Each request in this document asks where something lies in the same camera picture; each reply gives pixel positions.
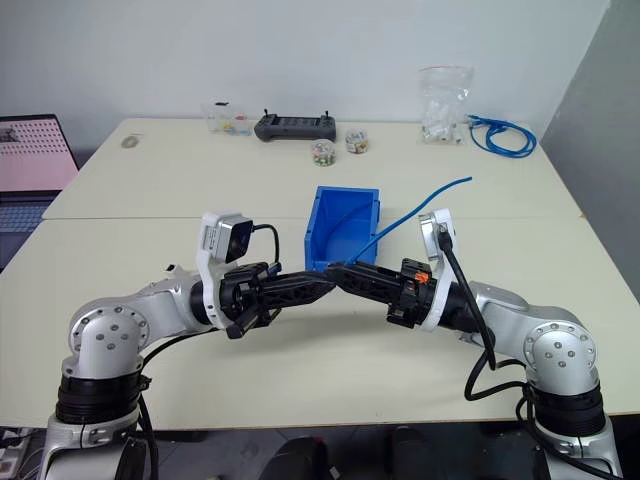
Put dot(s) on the small grey round object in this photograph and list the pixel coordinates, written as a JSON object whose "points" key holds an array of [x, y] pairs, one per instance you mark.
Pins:
{"points": [[130, 142]]}

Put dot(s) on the black handheld controller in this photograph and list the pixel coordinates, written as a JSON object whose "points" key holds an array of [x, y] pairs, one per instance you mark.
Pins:
{"points": [[295, 127]]}

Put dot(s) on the clear bag of white couplers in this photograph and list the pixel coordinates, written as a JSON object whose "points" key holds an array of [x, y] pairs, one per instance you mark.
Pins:
{"points": [[442, 115]]}

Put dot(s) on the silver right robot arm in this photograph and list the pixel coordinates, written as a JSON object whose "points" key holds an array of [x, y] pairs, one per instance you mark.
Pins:
{"points": [[557, 345]]}

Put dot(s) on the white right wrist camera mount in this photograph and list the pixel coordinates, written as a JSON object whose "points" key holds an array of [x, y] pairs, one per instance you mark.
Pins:
{"points": [[440, 300]]}

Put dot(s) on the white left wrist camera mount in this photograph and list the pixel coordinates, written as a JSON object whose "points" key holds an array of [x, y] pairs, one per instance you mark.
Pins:
{"points": [[212, 235]]}

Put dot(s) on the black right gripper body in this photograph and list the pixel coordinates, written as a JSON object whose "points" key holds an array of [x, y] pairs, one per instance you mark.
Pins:
{"points": [[412, 300]]}

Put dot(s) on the white power strip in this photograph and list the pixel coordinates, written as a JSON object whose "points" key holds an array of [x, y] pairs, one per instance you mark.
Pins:
{"points": [[11, 452]]}

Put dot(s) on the clear jar of colourful bits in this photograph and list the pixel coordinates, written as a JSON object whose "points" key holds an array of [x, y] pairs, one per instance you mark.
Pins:
{"points": [[323, 153], [357, 141]]}

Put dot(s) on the clear plastic box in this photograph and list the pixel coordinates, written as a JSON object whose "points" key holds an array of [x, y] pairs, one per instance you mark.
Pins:
{"points": [[225, 120]]}

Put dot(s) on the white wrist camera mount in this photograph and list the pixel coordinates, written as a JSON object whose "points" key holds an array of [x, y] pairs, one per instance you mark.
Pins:
{"points": [[440, 300], [212, 235]]}

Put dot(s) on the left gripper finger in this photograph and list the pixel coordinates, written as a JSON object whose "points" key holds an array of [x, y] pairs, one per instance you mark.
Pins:
{"points": [[300, 280], [300, 296]]}

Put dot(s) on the dark rounded shape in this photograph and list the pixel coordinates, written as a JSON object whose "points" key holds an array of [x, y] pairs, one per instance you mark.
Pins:
{"points": [[300, 460]]}

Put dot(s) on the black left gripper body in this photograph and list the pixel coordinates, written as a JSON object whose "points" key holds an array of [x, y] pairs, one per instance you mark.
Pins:
{"points": [[240, 297]]}

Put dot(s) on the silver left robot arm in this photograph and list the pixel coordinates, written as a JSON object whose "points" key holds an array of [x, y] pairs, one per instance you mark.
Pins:
{"points": [[107, 335]]}

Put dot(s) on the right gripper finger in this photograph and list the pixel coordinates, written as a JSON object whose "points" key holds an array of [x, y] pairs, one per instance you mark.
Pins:
{"points": [[370, 292], [370, 274]]}

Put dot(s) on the blue plastic bin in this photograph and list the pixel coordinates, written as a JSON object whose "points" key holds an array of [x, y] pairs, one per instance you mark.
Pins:
{"points": [[325, 235]]}

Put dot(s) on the laptop with pink screen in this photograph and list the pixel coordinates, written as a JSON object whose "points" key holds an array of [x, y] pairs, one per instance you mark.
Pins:
{"points": [[30, 155]]}

